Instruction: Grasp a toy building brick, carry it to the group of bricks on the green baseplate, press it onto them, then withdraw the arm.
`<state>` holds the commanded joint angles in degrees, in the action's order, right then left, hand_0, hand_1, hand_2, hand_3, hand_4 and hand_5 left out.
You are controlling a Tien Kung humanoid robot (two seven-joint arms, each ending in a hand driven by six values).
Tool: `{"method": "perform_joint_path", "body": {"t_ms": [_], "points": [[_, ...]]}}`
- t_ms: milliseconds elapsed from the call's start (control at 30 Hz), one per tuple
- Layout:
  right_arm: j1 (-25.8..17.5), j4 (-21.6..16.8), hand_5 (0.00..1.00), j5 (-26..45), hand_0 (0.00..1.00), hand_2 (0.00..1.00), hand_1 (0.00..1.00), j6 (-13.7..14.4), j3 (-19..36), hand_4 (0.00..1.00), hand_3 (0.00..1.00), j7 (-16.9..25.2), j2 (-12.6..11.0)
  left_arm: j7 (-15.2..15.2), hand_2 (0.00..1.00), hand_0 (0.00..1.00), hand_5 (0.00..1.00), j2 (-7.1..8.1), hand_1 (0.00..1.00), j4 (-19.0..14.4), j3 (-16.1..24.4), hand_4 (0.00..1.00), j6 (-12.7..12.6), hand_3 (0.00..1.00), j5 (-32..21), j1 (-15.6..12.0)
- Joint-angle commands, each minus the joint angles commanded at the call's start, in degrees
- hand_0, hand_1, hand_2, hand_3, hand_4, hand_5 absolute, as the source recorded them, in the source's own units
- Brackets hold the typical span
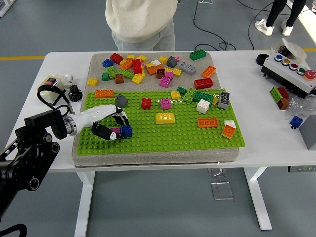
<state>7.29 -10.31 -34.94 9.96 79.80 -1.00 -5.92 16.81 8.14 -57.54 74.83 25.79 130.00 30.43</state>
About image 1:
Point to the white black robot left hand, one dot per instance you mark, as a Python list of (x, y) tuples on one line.
[(98, 112)]

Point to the pink square brick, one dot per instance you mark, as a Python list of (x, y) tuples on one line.
[(115, 129), (165, 104), (165, 82)]

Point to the dark grey sloped brick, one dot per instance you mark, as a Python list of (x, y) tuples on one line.
[(171, 62), (121, 101)]

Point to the blue square brick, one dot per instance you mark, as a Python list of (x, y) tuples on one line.
[(127, 131)]

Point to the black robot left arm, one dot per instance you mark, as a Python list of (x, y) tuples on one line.
[(29, 158)]

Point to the orange two-by-four brick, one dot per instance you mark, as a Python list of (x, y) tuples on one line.
[(103, 93)]

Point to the dark green small brick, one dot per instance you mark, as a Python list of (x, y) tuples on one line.
[(181, 90), (105, 77)]

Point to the brown brick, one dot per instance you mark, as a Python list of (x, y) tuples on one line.
[(119, 79), (283, 104), (160, 73)]

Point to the light green two-by-four brick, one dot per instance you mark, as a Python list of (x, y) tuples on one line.
[(126, 73)]

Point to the red square brick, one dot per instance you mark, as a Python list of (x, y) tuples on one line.
[(146, 104)]

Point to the red long brick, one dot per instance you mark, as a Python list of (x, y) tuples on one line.
[(137, 66)]

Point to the yellow domed brick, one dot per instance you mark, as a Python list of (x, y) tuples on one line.
[(165, 119)]

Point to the green studded baseplate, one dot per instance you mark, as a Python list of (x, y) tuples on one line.
[(172, 138)]

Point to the yellow square brick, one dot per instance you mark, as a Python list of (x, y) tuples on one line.
[(175, 95)]

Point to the light green long brick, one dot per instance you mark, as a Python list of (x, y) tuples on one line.
[(188, 95)]

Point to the pink small brick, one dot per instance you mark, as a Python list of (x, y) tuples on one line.
[(177, 58)]

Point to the grey two-by-four brick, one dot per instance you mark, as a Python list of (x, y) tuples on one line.
[(224, 100), (187, 68)]

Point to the white square brick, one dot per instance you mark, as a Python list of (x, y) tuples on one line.
[(203, 106)]

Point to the dark green long brick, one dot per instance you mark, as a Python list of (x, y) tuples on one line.
[(203, 96)]

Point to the red two-by-four brick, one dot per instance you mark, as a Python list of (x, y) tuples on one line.
[(203, 84)]

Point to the orange flat long brick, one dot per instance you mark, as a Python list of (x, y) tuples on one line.
[(208, 123)]

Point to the dark green two-by-four brick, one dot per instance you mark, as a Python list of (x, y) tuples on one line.
[(198, 54)]

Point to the orange and yellow brick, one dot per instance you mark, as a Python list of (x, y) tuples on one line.
[(227, 131)]

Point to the blue brick with keyring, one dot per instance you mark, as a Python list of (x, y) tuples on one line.
[(296, 121)]

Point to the black gear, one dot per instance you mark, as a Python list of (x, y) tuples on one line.
[(74, 93)]

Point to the small white part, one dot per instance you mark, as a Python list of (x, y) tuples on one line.
[(69, 79)]

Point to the grey-brown mat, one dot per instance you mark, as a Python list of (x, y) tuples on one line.
[(150, 85)]

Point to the white table leg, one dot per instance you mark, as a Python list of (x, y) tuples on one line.
[(256, 197), (85, 197)]

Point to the person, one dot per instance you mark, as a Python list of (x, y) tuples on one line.
[(274, 12), (140, 17)]

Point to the clear floor plate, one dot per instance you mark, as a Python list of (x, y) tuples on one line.
[(217, 172), (222, 191)]

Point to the white push-button control box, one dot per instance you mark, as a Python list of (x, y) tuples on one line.
[(288, 74)]

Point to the clear plastic bag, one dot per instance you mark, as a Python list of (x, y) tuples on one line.
[(300, 106)]

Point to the round clear lidded container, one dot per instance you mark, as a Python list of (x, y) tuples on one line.
[(296, 53)]

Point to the table height control panel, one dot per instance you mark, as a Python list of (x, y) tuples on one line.
[(301, 169)]

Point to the grey box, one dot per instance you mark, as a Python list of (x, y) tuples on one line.
[(309, 133)]

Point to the cream switch box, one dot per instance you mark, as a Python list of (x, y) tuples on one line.
[(49, 96)]

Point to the white frame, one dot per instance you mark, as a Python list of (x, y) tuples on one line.
[(3, 10)]

